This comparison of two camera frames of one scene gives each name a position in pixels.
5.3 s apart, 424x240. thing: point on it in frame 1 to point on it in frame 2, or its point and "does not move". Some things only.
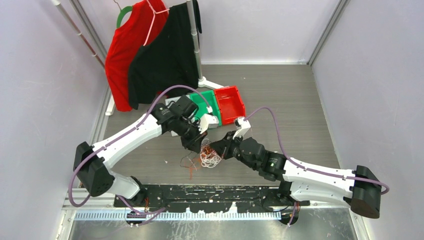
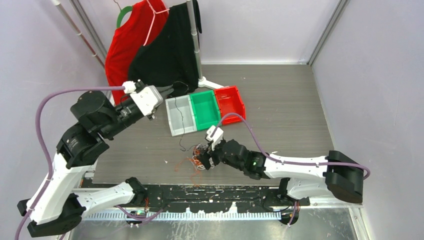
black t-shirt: (167, 58) does not move
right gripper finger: (222, 147) to (205, 158)
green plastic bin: (203, 109) does not move
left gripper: (194, 144) to (164, 91)
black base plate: (213, 198) does not move
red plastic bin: (230, 104) does not move
